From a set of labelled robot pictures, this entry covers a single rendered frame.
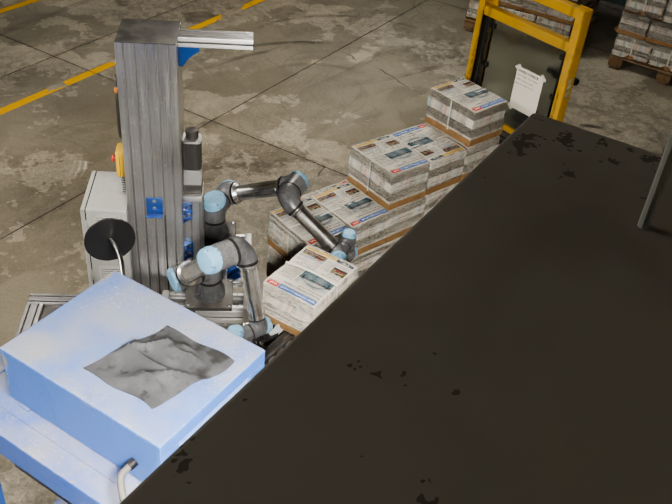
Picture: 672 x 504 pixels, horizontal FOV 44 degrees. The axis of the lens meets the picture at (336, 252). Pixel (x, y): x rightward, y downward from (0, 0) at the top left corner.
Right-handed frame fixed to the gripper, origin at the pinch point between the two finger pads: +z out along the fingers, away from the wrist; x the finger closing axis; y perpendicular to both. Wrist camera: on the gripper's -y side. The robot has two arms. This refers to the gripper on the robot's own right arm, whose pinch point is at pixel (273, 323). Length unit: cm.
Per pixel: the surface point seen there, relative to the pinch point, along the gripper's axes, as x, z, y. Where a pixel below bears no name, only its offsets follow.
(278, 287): -2.4, -1.4, 24.1
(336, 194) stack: 34, 108, 4
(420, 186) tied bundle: -5, 134, 13
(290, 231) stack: 35, 64, 2
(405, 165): 2, 126, 27
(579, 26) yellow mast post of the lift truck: -50, 214, 97
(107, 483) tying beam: -50, -149, 76
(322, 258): -6.2, 29.2, 24.1
